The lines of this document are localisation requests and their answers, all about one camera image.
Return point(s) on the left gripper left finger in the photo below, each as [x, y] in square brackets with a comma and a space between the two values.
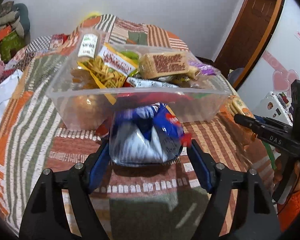
[45, 216]

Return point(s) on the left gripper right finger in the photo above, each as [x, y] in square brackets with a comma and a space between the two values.
[254, 217]

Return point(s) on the orange label cracker pack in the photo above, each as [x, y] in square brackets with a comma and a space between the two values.
[237, 106]

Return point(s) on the purple cake roll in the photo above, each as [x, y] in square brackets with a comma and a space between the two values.
[204, 69]

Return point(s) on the blue white snack packet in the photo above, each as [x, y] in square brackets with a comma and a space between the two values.
[144, 136]

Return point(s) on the clear plastic storage box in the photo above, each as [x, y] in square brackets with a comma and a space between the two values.
[207, 92]

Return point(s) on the red snack packet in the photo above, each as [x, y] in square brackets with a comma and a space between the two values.
[148, 98]

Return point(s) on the brown print biscuit pack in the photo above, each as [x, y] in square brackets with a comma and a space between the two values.
[153, 65]

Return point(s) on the clear popcorn snack bag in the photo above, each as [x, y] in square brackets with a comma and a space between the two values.
[89, 112]

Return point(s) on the right hand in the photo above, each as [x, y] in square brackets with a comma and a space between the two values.
[279, 170]

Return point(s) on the white suitcase with stickers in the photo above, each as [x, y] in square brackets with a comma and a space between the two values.
[274, 106]

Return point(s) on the white wardrobe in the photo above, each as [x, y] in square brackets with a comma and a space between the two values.
[279, 65]

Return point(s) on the patchwork striped bed blanket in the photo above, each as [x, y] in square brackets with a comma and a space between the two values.
[155, 203]

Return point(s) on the brown wooden door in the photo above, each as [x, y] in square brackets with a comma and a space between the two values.
[248, 38]

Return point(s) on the white plastic bag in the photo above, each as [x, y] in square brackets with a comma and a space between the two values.
[7, 88]

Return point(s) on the yellow fries snack packet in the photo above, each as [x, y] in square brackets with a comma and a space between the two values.
[110, 68]

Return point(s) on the white green label packet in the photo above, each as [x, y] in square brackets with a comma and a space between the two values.
[88, 46]

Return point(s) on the pile of clothes and boxes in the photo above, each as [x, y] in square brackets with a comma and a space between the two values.
[14, 29]

